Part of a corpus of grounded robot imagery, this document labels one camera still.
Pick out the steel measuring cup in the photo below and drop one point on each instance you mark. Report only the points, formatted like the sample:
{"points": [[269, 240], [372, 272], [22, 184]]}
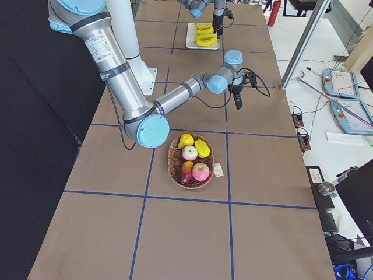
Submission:
{"points": [[327, 189]]}

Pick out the red fire extinguisher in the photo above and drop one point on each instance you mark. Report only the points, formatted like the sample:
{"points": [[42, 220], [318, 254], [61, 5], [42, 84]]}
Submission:
{"points": [[274, 12]]}

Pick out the pale green apple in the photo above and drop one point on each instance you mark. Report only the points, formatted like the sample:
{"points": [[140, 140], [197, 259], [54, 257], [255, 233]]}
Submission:
{"points": [[189, 153]]}

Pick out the paper price tag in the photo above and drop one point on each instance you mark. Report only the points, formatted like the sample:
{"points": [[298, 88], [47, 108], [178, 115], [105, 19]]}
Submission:
{"points": [[218, 170]]}

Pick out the blue teach pendant far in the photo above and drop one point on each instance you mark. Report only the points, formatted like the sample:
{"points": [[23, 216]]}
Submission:
{"points": [[340, 83]]}

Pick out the pink red apple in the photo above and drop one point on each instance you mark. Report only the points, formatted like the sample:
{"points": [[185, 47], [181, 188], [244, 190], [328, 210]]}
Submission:
{"points": [[200, 172]]}

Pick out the yellow starfruit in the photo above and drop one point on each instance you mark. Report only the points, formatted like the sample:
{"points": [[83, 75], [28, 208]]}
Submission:
{"points": [[202, 148]]}

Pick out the yellow lemon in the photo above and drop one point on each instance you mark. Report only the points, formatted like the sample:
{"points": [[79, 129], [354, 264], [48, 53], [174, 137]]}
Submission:
{"points": [[186, 139]]}

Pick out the white flat block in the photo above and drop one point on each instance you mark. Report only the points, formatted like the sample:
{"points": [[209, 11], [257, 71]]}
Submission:
{"points": [[338, 138]]}

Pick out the black monitor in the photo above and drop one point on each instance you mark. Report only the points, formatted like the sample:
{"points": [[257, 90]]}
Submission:
{"points": [[355, 191]]}

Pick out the white bear tray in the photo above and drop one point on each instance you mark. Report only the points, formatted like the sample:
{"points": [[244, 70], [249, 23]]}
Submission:
{"points": [[190, 40]]}

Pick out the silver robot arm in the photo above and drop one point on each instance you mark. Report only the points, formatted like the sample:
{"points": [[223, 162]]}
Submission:
{"points": [[197, 7], [108, 31]]}

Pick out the blue teach pendant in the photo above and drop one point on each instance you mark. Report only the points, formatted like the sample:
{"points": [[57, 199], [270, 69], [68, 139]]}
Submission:
{"points": [[352, 116], [340, 83]]}

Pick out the red yellow mango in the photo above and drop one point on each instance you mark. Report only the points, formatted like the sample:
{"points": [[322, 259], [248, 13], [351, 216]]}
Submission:
{"points": [[186, 172]]}

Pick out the yellow banana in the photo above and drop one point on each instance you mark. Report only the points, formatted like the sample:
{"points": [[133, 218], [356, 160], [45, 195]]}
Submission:
{"points": [[208, 43], [205, 37], [203, 26], [205, 31]]}

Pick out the brown wicker basket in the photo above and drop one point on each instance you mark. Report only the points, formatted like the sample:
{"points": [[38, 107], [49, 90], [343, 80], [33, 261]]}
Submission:
{"points": [[175, 162]]}

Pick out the blue teach pendant near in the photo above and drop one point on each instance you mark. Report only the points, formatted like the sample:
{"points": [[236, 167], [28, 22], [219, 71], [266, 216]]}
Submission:
{"points": [[352, 116]]}

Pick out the grabber reach tool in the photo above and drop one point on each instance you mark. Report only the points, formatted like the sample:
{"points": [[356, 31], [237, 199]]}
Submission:
{"points": [[321, 91]]}

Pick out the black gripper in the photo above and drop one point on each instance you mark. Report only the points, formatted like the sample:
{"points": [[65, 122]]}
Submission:
{"points": [[217, 15], [236, 88]]}

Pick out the aluminium frame post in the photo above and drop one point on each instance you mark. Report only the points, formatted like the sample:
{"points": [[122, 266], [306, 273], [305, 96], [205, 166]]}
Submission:
{"points": [[313, 22]]}

